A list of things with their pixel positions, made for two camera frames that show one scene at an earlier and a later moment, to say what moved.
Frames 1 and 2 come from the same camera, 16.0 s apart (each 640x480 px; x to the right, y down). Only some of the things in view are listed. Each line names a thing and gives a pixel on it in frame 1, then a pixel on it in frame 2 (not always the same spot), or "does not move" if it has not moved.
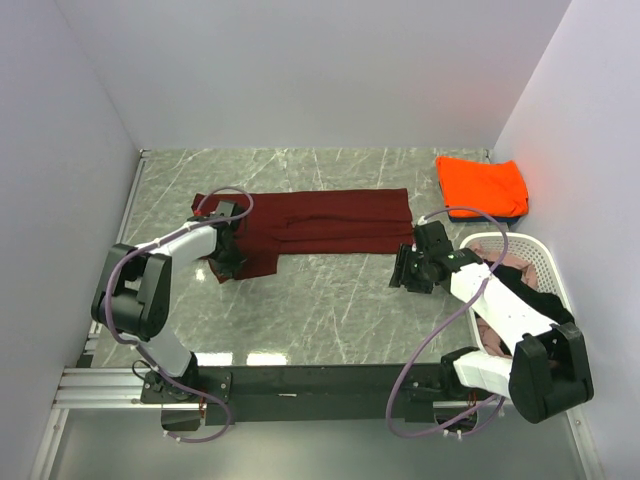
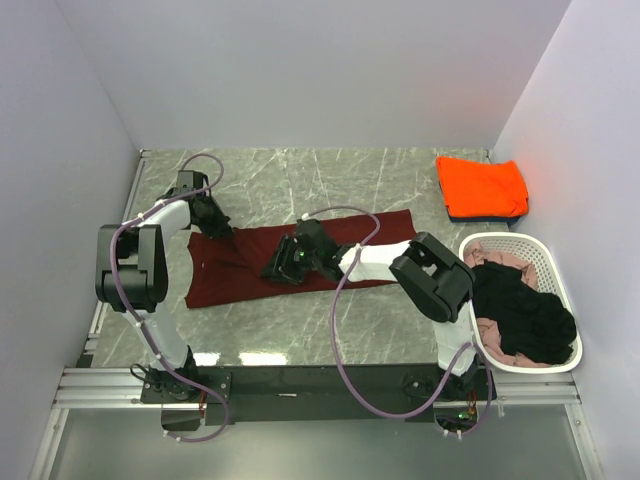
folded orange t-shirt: x=497 y=189 does not move
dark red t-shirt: x=310 y=221 to x=226 y=268
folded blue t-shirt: x=486 y=219 does not move
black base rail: x=307 y=393 does not move
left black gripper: x=231 y=266 to x=221 y=227
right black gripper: x=401 y=274 to x=280 y=264
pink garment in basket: x=489 y=338 does not move
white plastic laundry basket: x=530 y=249 does not move
